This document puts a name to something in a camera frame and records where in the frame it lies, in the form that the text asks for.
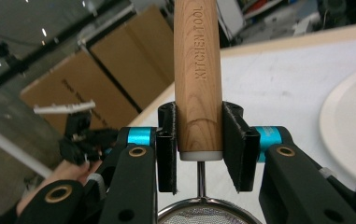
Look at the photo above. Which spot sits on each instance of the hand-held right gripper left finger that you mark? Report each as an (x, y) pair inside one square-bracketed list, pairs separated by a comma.
[(167, 149)]

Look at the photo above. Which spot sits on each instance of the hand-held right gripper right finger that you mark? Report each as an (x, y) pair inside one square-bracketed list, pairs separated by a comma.
[(242, 155)]

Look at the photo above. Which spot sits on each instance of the brown cardboard box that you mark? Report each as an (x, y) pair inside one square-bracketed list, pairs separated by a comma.
[(79, 90), (138, 53)]

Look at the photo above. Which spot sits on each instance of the white round stand with pole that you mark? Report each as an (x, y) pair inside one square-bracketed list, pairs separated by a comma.
[(350, 124)]

